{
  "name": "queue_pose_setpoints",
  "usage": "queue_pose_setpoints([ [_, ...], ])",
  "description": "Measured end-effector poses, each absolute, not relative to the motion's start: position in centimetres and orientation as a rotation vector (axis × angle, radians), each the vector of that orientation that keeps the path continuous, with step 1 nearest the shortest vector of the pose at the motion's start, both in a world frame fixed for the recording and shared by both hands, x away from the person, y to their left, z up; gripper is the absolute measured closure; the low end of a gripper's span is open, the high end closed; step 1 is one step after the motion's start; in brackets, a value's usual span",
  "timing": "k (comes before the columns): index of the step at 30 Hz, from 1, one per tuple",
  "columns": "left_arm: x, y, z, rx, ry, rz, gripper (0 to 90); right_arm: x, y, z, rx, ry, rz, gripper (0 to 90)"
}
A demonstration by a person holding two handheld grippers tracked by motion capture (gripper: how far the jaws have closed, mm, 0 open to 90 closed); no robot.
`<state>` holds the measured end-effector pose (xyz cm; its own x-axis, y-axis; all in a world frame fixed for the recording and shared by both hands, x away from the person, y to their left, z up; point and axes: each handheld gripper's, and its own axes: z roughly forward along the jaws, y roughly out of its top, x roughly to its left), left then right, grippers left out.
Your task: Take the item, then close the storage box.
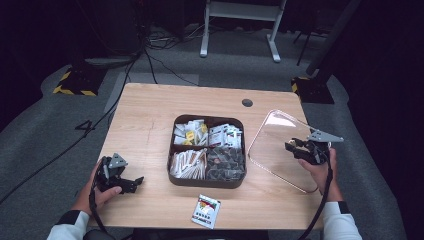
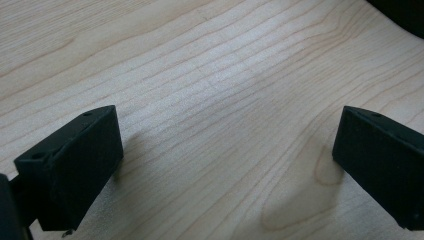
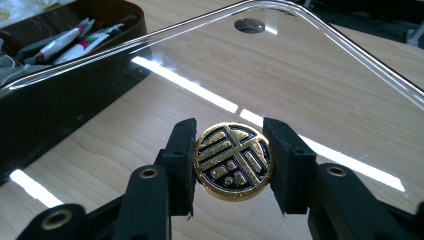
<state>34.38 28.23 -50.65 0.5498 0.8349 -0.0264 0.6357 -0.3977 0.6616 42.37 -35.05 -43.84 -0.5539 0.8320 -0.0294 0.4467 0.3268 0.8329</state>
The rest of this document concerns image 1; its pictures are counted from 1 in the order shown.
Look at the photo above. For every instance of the pile of white yellow sachets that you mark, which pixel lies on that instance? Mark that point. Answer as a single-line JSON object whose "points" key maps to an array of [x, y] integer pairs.
{"points": [[190, 133]]}

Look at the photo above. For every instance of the grey table grommet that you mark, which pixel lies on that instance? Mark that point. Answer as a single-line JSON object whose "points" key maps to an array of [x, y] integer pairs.
{"points": [[247, 102]]}

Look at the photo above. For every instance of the pile of white brown sticks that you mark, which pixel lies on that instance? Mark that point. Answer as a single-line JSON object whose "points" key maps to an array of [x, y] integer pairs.
{"points": [[188, 163]]}

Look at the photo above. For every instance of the black yellow striped base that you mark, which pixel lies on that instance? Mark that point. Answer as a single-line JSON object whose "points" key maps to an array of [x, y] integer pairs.
{"points": [[80, 81], [313, 90]]}

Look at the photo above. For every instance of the pile of red label packets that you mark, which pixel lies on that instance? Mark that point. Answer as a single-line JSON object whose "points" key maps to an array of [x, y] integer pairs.
{"points": [[225, 136]]}

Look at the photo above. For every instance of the person's right hand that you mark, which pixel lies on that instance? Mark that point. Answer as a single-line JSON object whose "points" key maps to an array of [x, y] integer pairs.
{"points": [[321, 176]]}

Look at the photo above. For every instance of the white metal stand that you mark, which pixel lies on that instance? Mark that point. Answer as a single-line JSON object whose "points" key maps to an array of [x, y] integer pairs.
{"points": [[240, 10]]}

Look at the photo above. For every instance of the black tripod stand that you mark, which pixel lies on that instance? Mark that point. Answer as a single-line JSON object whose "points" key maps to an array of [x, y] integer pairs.
{"points": [[305, 43]]}

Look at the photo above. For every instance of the pile of dark packets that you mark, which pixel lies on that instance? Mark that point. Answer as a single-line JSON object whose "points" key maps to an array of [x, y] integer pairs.
{"points": [[226, 163]]}

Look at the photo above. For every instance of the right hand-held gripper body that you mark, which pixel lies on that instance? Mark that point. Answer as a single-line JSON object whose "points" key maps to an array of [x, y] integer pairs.
{"points": [[315, 151]]}

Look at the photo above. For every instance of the single white red-label packet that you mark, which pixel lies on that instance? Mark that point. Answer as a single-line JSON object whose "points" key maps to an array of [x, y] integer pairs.
{"points": [[206, 211]]}

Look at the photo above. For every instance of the black slanted pole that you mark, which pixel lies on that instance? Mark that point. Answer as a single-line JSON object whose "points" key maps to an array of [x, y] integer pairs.
{"points": [[333, 36]]}

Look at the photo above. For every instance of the person's left hand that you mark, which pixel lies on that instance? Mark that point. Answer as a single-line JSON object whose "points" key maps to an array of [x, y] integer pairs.
{"points": [[90, 196]]}

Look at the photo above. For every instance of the dark brown compartment box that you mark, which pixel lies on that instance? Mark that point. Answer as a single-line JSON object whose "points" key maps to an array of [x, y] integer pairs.
{"points": [[205, 183]]}

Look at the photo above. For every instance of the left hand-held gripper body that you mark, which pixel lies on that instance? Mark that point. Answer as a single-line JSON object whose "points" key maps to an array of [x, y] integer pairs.
{"points": [[111, 175]]}

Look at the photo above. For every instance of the clear plastic box lid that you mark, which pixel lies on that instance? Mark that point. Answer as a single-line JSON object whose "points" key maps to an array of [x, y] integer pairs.
{"points": [[276, 153]]}

